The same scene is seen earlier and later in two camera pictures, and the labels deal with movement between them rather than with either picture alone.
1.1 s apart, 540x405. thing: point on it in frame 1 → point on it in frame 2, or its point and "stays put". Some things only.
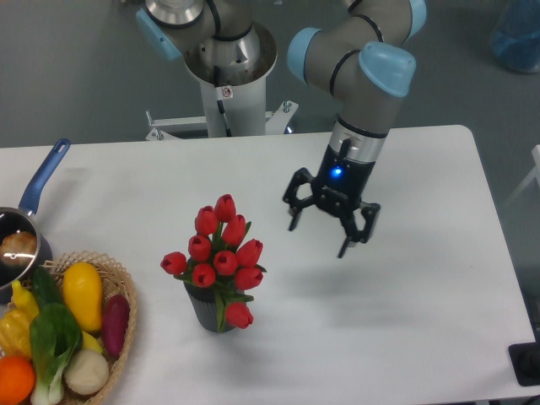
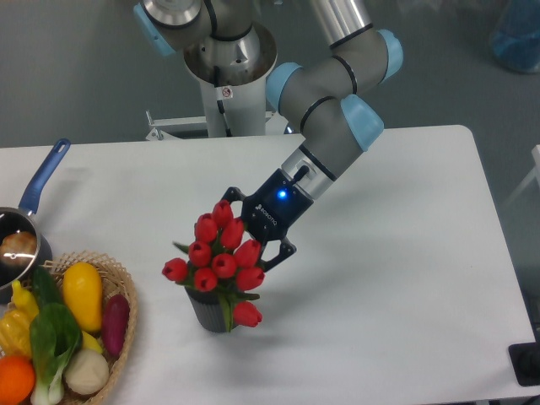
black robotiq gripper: (339, 190) → (271, 211)
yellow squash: (83, 290) stays put
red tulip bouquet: (222, 258) stays put
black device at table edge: (525, 359) stays put
